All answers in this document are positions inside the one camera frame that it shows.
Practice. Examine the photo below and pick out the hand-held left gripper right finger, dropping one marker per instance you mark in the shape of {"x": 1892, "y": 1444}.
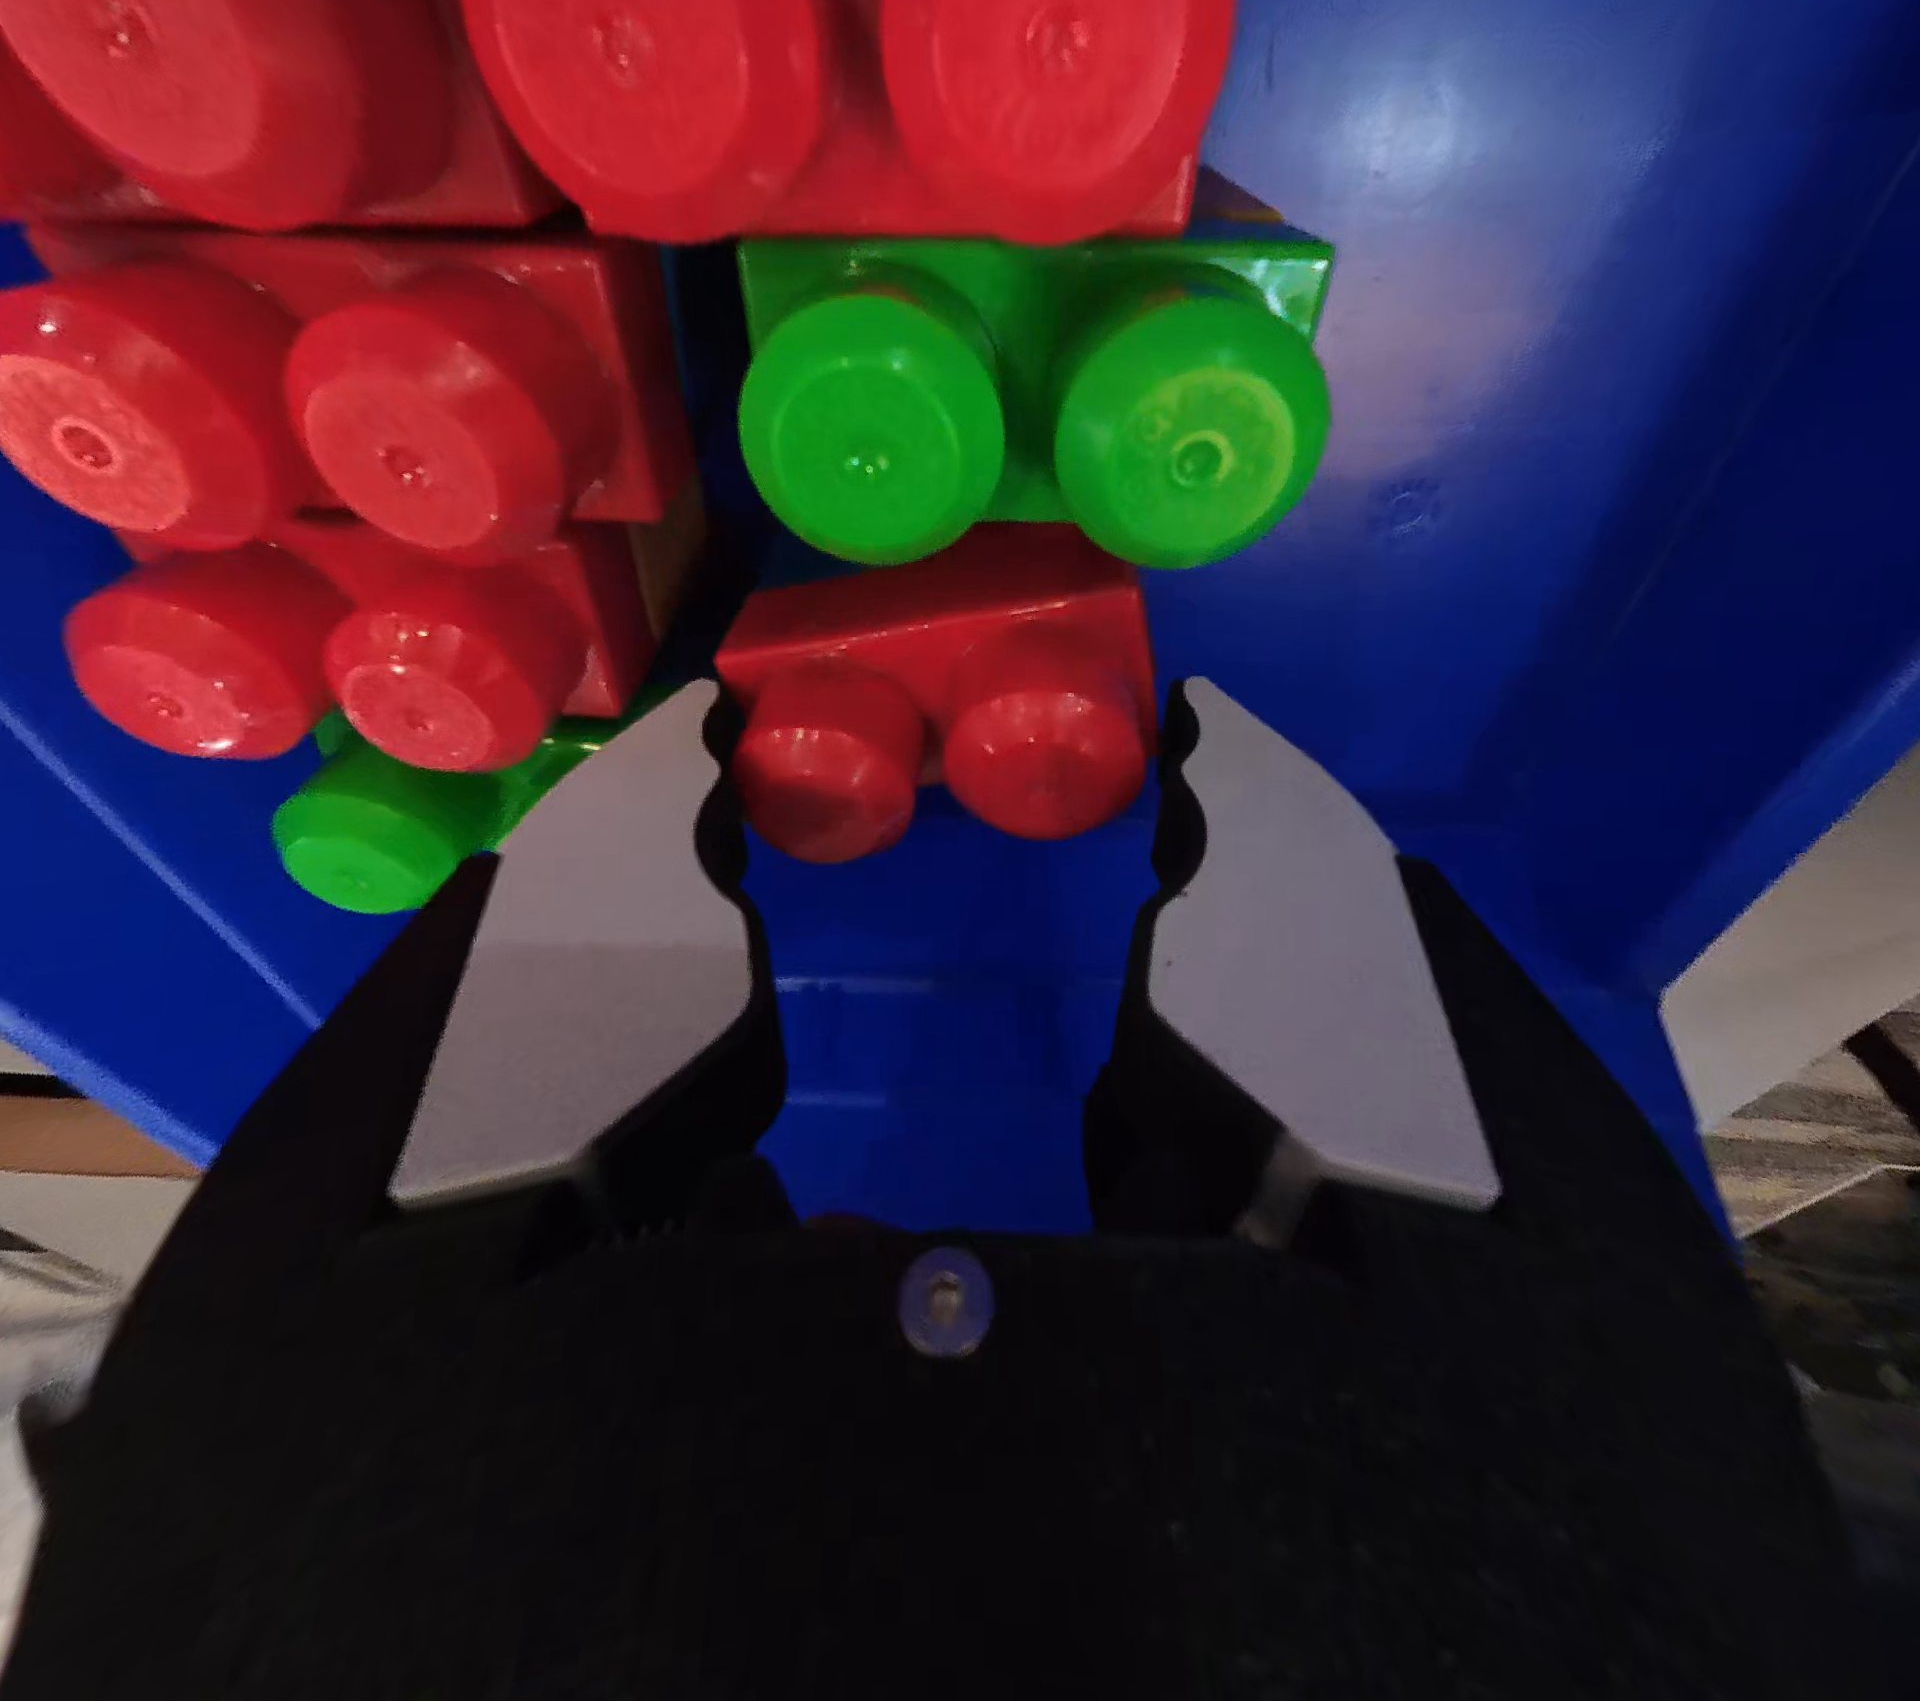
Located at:
{"x": 1305, "y": 982}

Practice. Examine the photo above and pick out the blue plastic bin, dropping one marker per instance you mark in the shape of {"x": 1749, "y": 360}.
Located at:
{"x": 1501, "y": 382}

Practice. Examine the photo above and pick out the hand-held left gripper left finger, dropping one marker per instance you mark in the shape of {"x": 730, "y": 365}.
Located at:
{"x": 584, "y": 982}

